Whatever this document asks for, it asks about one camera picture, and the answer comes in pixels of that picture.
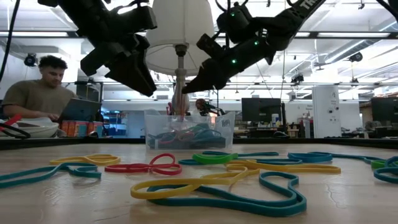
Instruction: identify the green rubber band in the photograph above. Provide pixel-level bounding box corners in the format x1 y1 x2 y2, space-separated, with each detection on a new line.
192 151 239 166
369 159 388 170

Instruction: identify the person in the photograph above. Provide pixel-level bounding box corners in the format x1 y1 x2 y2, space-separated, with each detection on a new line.
1 55 78 123
195 98 216 117

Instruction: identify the clear plastic bin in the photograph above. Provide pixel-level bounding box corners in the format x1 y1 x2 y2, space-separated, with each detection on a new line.
144 111 236 151

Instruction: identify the grey laptop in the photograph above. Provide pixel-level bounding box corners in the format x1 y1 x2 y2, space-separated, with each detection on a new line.
58 97 103 123

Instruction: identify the white shade silver table lamp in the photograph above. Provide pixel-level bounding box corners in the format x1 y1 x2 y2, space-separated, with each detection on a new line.
145 0 216 116

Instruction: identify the black computer monitor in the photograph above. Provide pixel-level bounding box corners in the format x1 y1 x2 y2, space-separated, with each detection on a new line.
241 97 282 123
371 97 398 124

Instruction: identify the black hanging cable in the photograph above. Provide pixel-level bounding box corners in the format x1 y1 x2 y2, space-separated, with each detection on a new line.
0 0 21 82

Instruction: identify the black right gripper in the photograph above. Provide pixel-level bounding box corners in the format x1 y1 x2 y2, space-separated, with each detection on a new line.
182 32 275 95

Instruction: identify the white cabinet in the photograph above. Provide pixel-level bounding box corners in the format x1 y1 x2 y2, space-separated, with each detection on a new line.
312 85 343 139

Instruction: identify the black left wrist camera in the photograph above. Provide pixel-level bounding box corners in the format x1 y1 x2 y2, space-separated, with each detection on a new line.
109 5 158 32

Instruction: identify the white bowl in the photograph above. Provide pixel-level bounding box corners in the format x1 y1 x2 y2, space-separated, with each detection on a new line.
0 116 60 139

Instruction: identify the yellow rubber band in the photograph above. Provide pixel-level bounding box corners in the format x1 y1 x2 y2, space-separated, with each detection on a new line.
130 166 261 200
226 159 342 175
49 153 122 167

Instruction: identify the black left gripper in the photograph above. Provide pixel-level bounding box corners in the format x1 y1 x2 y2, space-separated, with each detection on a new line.
80 33 158 98

